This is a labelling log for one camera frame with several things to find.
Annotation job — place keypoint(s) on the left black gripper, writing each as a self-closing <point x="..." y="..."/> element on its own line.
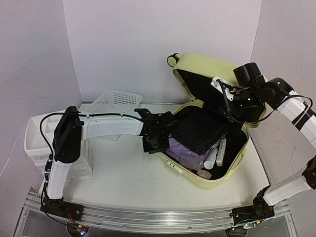
<point x="148" y="149"/>

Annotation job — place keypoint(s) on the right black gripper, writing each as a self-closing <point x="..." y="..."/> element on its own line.
<point x="237" y="112"/>

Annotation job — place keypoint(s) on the lilac shirt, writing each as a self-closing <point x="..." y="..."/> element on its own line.
<point x="181" y="153"/>

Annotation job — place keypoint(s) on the black jeans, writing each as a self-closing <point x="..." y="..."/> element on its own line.
<point x="199" y="132"/>

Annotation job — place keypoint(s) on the pale yellow hard-shell suitcase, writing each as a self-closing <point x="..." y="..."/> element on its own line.
<point x="194" y="73"/>

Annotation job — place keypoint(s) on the white perforated plastic basket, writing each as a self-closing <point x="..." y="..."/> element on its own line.
<point x="115" y="102"/>

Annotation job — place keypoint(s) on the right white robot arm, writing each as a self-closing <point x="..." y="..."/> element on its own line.
<point x="283" y="124"/>

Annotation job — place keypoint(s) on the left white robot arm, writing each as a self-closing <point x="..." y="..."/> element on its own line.
<point x="75" y="127"/>

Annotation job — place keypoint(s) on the clear plastic bottle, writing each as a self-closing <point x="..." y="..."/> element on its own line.
<point x="195" y="166"/>

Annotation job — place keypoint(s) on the white lotion tube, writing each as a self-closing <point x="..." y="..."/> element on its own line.
<point x="211" y="159"/>

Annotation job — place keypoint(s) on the white toothpaste box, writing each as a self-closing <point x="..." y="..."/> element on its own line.
<point x="221" y="152"/>

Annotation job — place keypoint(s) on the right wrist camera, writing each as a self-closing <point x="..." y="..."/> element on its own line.
<point x="225" y="87"/>

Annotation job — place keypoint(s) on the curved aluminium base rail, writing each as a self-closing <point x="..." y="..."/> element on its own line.
<point x="153" y="209"/>

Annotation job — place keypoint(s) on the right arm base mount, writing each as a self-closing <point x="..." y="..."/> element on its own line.
<point x="258" y="211"/>

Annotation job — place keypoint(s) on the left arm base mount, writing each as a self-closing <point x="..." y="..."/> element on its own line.
<point x="61" y="208"/>

